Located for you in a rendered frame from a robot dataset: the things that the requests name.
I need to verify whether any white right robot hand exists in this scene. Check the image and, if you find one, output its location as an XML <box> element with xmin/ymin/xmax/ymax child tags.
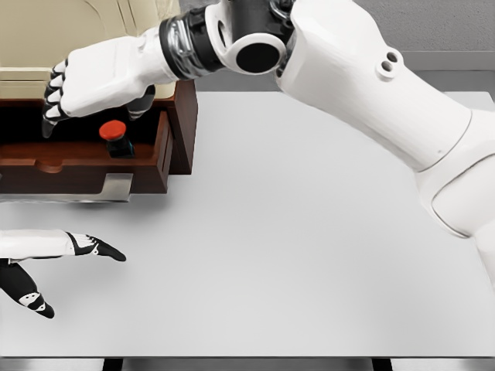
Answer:
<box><xmin>40</xmin><ymin>32</ymin><xmax>157</xmax><ymax>139</ymax></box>

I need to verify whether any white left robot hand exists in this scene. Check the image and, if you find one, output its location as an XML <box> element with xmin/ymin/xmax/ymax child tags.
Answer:
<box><xmin>0</xmin><ymin>227</ymin><xmax>128</xmax><ymax>321</ymax></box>

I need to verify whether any brown cabinet with beige top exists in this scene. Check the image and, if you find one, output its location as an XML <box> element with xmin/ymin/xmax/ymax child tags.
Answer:
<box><xmin>0</xmin><ymin>0</ymin><xmax>200</xmax><ymax>177</ymax></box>

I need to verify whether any brown drawer with metal handle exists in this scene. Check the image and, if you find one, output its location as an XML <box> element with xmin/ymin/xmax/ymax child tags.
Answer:
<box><xmin>0</xmin><ymin>98</ymin><xmax>174</xmax><ymax>204</ymax></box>

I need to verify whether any red button switch black base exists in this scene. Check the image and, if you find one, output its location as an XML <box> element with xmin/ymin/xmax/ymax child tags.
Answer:
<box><xmin>97</xmin><ymin>120</ymin><xmax>137</xmax><ymax>159</ymax></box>

